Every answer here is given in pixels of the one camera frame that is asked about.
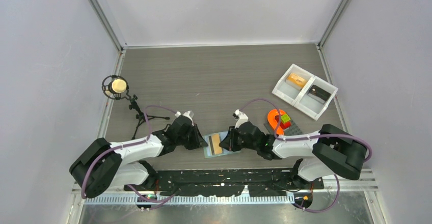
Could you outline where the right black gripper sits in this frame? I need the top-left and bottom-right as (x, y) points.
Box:
(220, 126), (259, 152)

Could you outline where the green leather card holder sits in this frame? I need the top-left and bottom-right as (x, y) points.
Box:
(203, 131), (239, 158)

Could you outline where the black credit card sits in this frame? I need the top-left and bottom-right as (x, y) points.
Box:
(307, 85), (331, 104)

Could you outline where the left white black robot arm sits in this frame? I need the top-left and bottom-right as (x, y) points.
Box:
(69, 115), (207, 199)

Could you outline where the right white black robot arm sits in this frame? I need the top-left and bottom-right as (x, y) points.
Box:
(220, 122), (372, 189)

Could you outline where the orange card in tray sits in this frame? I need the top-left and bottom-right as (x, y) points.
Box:
(286, 73), (308, 90)

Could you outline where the orange curved toy piece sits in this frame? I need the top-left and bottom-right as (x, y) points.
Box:
(267, 109), (284, 135)

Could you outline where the red toy block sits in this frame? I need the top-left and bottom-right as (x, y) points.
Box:
(280, 120), (291, 130)

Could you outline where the green toy block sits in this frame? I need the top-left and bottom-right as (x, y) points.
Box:
(280, 114), (291, 125)

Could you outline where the white two-compartment tray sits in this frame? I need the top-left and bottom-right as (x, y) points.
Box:
(272, 64), (338, 121)

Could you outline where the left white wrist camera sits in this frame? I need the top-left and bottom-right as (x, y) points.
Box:
(175, 110), (194, 124)

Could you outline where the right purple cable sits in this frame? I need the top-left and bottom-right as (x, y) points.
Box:
(240, 97), (373, 214)

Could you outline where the purple cable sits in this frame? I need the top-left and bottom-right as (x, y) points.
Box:
(240, 97), (373, 214)
(80, 105), (181, 210)

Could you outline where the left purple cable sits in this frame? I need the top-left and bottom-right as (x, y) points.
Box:
(80, 105), (181, 210)

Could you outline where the microphone with black shock mount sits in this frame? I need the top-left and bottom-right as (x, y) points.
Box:
(101, 75), (170, 139)

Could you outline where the aluminium rail frame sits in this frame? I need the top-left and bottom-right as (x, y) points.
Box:
(77, 171), (379, 208)

